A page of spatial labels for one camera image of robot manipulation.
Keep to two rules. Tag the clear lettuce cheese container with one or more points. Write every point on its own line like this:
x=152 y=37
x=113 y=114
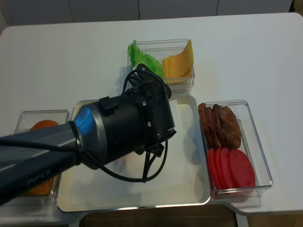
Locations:
x=163 y=49

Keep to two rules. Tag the stacked cheese slices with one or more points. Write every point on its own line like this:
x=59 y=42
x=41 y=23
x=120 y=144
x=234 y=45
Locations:
x=165 y=68

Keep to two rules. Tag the back red tomato slice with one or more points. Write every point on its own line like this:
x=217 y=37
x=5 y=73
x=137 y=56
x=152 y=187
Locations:
x=210 y=157

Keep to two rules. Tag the front red tomato slice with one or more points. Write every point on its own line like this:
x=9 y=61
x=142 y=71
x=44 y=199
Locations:
x=242 y=171

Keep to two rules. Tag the front bottom bun half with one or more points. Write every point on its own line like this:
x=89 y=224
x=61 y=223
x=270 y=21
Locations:
x=44 y=124

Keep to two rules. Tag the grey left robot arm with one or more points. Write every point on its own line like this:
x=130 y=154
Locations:
x=101 y=132

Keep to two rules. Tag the middle brown meat patty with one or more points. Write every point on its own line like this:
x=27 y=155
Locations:
x=213 y=141

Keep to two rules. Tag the green lettuce leaf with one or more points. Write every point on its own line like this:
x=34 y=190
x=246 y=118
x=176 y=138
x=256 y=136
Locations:
x=136 y=56

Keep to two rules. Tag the clear patty tomato container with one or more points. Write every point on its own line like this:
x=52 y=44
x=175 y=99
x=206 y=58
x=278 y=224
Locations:
x=251 y=147

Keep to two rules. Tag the brown meat patty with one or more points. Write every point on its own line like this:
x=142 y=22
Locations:
x=226 y=127
x=204 y=125
x=213 y=141

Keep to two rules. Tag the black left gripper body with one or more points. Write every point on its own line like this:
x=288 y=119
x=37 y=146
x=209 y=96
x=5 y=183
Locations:
x=155 y=111

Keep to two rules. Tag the white metal tray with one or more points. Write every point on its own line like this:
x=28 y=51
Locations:
x=198 y=193

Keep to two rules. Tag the upright cheese slice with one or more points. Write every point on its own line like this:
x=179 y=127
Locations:
x=181 y=63

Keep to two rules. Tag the right brown meat patty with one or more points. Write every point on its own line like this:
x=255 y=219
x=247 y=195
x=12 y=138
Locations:
x=226 y=127

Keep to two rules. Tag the white paper sheet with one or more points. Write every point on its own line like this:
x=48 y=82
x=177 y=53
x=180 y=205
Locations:
x=96 y=190

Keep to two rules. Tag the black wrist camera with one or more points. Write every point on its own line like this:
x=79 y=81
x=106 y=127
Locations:
x=142 y=75

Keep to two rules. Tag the red tomato slice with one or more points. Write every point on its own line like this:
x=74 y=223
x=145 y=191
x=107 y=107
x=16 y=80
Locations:
x=217 y=168
x=225 y=169
x=242 y=171
x=210 y=157

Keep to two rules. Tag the left brown meat patty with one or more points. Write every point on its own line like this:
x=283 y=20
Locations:
x=204 y=125

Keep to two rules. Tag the right sesame top bun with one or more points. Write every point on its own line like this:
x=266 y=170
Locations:
x=43 y=189

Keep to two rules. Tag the clear bun container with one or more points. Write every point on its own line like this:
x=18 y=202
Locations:
x=27 y=120

